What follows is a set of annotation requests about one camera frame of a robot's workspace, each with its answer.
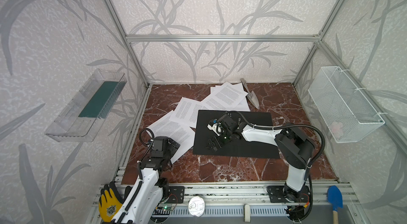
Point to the black folder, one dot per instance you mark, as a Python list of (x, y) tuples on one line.
[(236, 146)]

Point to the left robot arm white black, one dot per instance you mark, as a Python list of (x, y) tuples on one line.
[(150, 188)]

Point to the green circuit board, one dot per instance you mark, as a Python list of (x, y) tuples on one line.
[(164, 210)]

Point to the pink object in basket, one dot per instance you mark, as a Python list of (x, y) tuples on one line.
[(336, 129)]

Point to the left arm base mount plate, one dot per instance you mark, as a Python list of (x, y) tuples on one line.
[(174, 195)]

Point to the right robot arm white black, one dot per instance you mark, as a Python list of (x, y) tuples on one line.
[(296, 147)]

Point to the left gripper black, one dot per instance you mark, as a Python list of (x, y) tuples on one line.
[(171, 143)]

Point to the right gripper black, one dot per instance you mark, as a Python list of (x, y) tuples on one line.
[(219, 136)]

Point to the blue shovel wooden handle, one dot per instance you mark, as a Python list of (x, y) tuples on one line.
[(334, 197)]

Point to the round metal can lid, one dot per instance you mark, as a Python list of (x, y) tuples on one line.
[(196, 206)]

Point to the clear plastic wall tray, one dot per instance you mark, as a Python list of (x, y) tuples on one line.
[(85, 114)]

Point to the yellow black work glove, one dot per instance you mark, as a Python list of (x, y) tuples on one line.
[(111, 201)]

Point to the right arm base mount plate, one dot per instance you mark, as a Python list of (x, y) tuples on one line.
[(283, 194)]

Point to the white wire mesh basket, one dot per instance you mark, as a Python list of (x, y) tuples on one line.
[(339, 99)]

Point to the metal garden trowel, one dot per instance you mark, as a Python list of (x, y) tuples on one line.
[(251, 96)]

